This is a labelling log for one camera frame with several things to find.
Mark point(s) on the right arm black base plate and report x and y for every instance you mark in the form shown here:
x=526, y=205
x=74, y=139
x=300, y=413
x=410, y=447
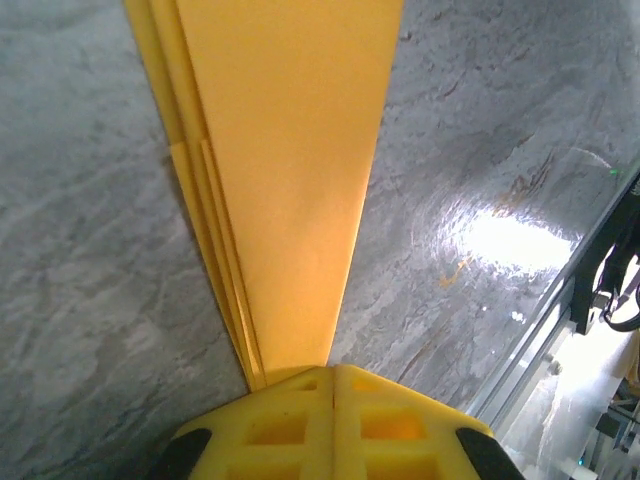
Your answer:
x=585, y=290

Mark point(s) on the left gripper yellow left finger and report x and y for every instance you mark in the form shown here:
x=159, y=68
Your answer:
x=280, y=440

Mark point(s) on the orange paper sheet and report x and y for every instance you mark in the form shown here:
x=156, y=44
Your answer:
x=290, y=150

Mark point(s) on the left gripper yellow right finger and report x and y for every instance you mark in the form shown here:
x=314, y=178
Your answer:
x=400, y=445

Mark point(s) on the aluminium mounting rail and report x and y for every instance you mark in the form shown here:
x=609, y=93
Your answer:
x=530, y=360

